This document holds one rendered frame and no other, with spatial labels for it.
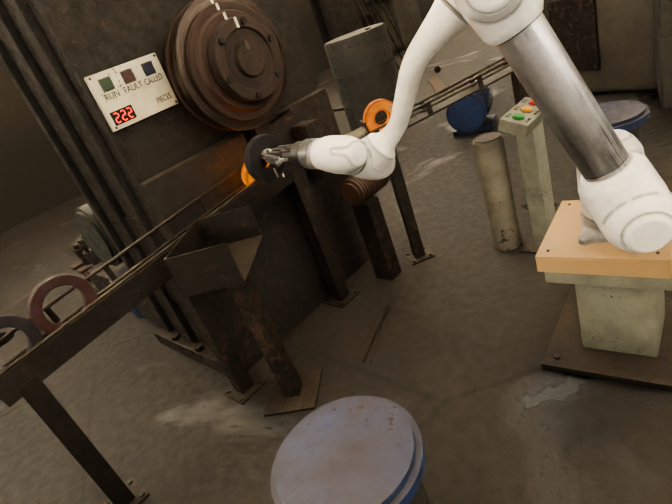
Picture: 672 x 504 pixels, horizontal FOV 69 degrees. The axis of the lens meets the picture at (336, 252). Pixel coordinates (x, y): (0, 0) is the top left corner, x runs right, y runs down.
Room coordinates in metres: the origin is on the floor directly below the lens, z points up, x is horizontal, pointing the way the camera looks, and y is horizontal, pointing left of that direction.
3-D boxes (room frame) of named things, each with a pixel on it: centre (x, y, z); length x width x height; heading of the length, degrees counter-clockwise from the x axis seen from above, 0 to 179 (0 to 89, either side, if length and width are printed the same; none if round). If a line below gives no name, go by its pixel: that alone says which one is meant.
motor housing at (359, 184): (2.04, -0.23, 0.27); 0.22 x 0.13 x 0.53; 129
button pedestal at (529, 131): (1.79, -0.88, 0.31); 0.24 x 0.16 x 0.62; 129
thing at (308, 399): (1.44, 0.34, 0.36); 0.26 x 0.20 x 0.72; 164
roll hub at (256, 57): (1.86, 0.05, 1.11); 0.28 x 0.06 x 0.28; 129
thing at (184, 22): (1.94, 0.11, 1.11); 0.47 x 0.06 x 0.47; 129
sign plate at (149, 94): (1.81, 0.44, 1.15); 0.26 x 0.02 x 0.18; 129
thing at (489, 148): (1.89, -0.75, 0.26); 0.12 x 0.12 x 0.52
